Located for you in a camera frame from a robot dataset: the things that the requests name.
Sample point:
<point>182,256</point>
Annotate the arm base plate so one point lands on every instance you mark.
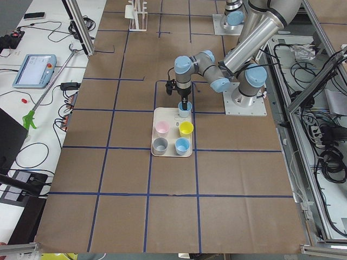
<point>221,27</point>
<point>237,105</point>

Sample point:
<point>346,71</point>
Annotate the white cup drying rack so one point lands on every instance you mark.
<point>139,23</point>

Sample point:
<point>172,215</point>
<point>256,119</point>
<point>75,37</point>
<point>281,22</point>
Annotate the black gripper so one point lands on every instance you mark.
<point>184,93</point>

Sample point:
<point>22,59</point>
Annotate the white ikea cup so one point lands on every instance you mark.
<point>129,12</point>

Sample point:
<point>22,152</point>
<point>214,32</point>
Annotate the grey cup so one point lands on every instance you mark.
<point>159,146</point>

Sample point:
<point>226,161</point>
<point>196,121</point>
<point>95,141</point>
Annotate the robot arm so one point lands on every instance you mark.
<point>263,20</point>
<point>234,14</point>

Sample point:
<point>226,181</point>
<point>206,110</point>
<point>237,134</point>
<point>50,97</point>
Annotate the cream rabbit tray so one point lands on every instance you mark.
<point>172,117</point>

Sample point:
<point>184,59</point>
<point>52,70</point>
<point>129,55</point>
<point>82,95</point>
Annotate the brown paper table cover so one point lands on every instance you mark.
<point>110,194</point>

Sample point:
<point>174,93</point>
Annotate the aluminium frame post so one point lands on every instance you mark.
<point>75,16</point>

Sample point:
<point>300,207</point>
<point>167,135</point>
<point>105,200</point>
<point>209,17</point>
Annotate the light blue cup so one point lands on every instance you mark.
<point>184,113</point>
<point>182,145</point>

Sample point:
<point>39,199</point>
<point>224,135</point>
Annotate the blue teach pendant tablet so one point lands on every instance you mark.
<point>35,71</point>

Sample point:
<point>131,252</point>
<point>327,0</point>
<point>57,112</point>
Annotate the black smartphone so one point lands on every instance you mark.
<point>34,15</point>

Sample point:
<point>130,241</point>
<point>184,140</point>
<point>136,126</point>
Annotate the black power adapter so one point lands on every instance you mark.
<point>70,86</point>

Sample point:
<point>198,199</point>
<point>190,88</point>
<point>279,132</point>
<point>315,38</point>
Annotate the pink cup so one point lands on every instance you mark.
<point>162,128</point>

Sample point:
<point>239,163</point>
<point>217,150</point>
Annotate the reacher grabber tool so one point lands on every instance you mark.
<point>28,119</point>

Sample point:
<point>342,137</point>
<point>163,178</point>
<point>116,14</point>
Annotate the yellow cup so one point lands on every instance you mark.
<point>185,129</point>

